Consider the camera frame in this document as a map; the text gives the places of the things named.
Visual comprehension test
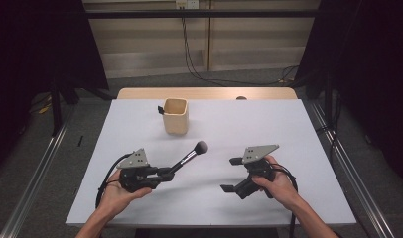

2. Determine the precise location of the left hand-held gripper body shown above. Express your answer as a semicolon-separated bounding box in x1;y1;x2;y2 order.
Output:
116;148;164;193

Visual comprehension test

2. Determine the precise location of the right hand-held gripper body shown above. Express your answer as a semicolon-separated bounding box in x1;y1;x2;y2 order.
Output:
233;144;280;200

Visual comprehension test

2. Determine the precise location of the black powder makeup brush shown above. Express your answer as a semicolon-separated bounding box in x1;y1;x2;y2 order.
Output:
169;140;209;175

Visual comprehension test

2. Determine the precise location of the beige square cup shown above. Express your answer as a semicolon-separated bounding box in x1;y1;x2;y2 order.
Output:
162;97;190;136

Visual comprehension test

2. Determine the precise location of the person's left hand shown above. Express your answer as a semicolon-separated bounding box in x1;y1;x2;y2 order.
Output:
101;170;153;216

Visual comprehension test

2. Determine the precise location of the person's right hand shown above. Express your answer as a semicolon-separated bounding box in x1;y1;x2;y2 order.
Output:
251;155;302;211

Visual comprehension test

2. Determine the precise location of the white table mat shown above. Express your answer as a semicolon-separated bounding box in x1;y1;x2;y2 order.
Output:
65;98;357;228

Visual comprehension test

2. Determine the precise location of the black metal stand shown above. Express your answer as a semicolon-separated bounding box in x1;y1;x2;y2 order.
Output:
323;72;334;127
50;78;64;137

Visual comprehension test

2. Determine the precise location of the black horizontal bar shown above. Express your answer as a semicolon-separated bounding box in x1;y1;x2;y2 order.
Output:
84;9;320;19

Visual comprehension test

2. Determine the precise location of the black curtain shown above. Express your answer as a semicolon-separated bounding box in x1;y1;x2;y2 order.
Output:
0;0;109;177
295;0;403;191

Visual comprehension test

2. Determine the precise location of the left hand-held gripper cable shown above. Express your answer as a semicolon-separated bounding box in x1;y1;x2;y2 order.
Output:
95;153;133;210

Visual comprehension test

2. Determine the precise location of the hand-held gripper cable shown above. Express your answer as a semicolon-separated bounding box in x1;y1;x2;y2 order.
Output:
95;153;133;210
270;162;299;238

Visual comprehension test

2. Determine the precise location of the right hand-held gripper cable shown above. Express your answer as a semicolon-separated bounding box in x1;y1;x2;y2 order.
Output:
270;162;299;238

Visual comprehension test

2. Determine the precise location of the black floor cable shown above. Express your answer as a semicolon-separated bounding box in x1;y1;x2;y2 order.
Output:
317;95;342;160

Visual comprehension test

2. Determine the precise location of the aluminium rail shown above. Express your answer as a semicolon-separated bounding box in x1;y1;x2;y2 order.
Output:
310;102;394;238
0;108;74;238

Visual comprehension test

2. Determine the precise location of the black wall cable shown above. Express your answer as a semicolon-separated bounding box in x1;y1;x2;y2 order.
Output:
181;16;300;87

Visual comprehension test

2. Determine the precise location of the wooden post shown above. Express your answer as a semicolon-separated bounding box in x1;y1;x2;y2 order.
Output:
205;0;213;72

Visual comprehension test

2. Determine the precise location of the white wall outlet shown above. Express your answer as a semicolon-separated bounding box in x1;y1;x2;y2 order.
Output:
175;0;200;10

